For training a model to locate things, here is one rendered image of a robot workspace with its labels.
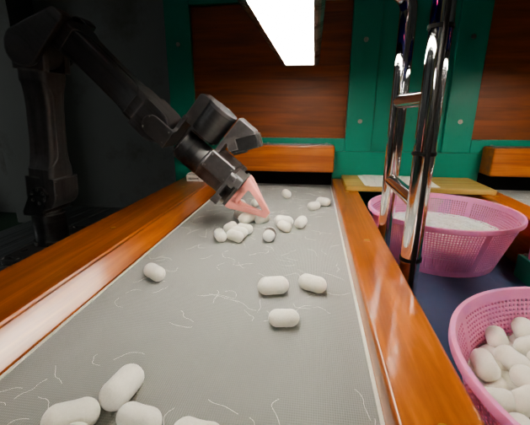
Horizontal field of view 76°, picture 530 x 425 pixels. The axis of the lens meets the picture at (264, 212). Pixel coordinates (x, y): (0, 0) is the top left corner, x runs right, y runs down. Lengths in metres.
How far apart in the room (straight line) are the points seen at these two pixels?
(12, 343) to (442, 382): 0.35
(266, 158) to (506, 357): 0.70
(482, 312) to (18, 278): 0.50
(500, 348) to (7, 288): 0.49
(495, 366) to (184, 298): 0.31
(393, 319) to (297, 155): 0.64
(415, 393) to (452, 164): 0.82
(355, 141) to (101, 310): 0.76
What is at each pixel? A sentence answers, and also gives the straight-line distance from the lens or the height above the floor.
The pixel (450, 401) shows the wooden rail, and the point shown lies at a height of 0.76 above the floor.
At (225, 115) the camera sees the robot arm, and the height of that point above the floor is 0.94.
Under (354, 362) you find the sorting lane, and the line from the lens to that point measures 0.33.
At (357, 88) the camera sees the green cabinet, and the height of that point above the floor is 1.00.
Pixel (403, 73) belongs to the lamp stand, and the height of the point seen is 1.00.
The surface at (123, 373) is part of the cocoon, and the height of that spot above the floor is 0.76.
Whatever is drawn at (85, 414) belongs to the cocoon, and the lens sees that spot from 0.28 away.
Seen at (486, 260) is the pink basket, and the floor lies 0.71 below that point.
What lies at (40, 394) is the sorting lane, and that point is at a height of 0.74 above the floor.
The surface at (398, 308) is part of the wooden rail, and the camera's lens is 0.36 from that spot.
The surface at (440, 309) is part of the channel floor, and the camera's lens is 0.57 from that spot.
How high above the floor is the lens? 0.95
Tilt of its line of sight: 17 degrees down
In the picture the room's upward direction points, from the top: straight up
